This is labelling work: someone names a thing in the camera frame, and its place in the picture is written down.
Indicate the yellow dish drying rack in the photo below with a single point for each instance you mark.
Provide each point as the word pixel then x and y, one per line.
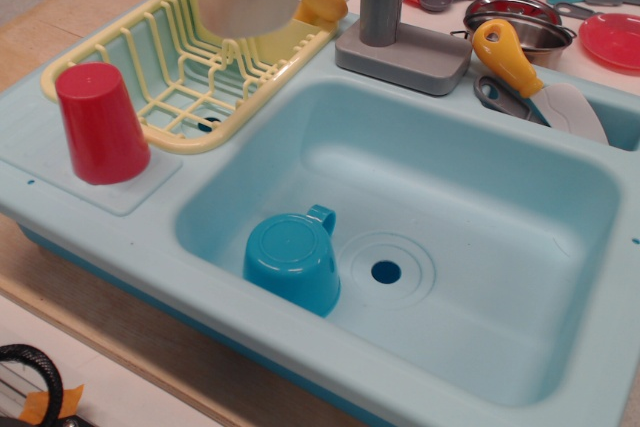
pixel 192 90

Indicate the light blue toy sink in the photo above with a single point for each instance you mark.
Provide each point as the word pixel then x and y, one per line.
pixel 489 266

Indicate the grey toy faucet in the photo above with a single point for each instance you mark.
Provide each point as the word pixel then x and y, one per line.
pixel 381 46

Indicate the red plastic cup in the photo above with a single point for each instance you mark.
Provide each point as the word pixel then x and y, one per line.
pixel 103 133

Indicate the blue plastic mug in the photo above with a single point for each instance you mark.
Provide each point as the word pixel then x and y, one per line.
pixel 291 256

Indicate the steel toy pot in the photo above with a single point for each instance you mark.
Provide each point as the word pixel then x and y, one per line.
pixel 543 37

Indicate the grey toy fork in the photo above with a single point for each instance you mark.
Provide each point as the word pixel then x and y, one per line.
pixel 583 13

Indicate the red toy plate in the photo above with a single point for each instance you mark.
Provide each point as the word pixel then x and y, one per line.
pixel 612 39

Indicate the grey toy utensil handle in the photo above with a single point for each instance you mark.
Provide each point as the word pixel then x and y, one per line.
pixel 494 95

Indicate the yellow handled toy knife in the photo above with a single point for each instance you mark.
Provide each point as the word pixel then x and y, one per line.
pixel 562 106

